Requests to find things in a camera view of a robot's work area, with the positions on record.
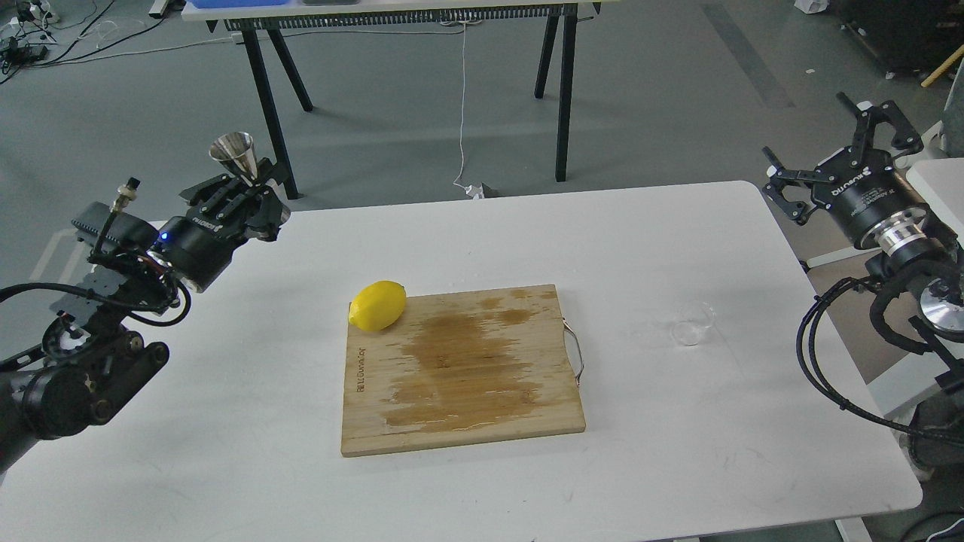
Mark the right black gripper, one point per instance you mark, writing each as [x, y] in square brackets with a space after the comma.
[862, 196]

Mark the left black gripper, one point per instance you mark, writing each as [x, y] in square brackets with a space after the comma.
[244, 209]

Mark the steel jigger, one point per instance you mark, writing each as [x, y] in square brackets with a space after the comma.
[238, 146]

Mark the clear glass measuring cup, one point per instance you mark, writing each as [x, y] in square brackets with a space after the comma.
[693, 324]

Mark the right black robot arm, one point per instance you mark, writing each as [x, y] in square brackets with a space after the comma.
[915, 277]

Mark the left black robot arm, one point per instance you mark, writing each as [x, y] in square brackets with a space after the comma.
[88, 365]

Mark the white office chair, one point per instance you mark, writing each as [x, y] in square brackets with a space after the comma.
[936, 145]

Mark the yellow lemon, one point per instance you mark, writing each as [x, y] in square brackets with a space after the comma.
[377, 306]

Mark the black legged background table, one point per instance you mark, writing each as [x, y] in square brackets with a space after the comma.
[417, 112]

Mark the blue tray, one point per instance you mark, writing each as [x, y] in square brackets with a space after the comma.
[234, 4]

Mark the wooden cutting board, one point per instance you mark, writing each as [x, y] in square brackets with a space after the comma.
[461, 369]

